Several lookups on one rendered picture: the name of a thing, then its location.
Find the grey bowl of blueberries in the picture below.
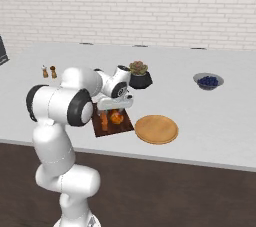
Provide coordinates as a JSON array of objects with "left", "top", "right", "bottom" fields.
[{"left": 192, "top": 72, "right": 225, "bottom": 92}]

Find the dark brown cutting board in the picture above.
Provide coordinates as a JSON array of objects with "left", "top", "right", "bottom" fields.
[{"left": 91, "top": 102, "right": 136, "bottom": 139}]

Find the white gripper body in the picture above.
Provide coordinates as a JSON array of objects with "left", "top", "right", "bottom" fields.
[{"left": 96, "top": 97, "right": 135, "bottom": 111}]

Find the white topped brown shaker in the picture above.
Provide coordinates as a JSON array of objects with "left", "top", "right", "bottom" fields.
[{"left": 41, "top": 64, "right": 50, "bottom": 79}]

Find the round wooden plate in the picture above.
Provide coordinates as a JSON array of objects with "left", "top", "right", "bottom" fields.
[{"left": 134, "top": 114, "right": 180, "bottom": 146}]

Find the black appliance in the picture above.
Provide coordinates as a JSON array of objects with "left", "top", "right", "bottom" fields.
[{"left": 0, "top": 34, "right": 10, "bottom": 67}]

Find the orange piece of meat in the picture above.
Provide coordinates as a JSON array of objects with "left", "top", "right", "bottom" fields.
[{"left": 110, "top": 109, "right": 125, "bottom": 126}]

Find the succulent in black pot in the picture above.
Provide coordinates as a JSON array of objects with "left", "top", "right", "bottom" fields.
[{"left": 128, "top": 60, "right": 154, "bottom": 90}]

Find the dark topped brown shaker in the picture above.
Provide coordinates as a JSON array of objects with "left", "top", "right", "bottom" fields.
[{"left": 49, "top": 65, "right": 58, "bottom": 80}]

